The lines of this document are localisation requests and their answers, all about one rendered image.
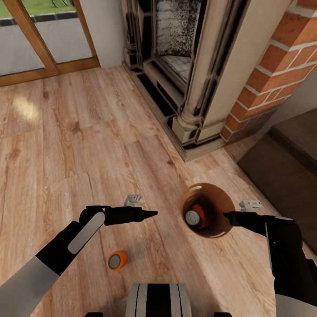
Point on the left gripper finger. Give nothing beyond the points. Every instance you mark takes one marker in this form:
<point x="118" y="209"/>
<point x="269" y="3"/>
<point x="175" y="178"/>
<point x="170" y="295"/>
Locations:
<point x="147" y="214"/>

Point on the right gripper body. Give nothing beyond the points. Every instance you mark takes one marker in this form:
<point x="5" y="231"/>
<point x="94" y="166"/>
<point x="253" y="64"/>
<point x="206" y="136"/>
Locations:
<point x="243" y="219"/>

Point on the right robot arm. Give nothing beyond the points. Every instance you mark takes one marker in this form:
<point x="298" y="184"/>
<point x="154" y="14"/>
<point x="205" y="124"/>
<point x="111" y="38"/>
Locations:
<point x="295" y="283"/>

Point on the trash can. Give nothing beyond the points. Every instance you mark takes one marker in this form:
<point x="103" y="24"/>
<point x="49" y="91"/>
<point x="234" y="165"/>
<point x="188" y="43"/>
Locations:
<point x="214" y="201"/>

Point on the can of soda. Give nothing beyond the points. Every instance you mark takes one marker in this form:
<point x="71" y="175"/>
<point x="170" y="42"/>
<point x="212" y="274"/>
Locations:
<point x="194" y="219"/>
<point x="199" y="209"/>
<point x="117" y="260"/>

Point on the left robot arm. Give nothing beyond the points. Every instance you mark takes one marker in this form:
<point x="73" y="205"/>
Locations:
<point x="20" y="295"/>

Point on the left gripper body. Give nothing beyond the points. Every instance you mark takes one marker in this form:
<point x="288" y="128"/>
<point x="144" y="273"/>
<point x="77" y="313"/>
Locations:
<point x="130" y="214"/>

